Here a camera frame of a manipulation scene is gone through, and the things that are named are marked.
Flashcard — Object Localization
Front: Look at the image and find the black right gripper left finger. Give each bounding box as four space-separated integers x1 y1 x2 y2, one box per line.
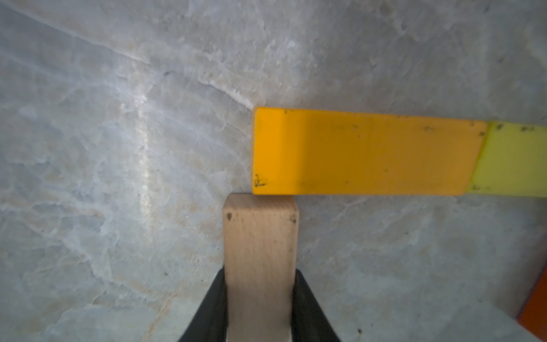
178 267 228 342

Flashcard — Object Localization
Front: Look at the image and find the lime yellow long block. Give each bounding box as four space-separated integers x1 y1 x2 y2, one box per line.
467 121 547 198

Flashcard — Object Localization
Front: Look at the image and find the golden yellow long block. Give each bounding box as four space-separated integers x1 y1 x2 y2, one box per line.
251 108 488 195

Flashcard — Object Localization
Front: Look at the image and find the red-orange long block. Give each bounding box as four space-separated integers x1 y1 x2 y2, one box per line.
518 266 547 341

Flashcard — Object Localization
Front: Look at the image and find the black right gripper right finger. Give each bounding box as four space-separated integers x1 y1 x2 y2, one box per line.
291 269 340 342

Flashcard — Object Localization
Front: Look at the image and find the beige long block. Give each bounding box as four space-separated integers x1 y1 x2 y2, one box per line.
222 194 299 341

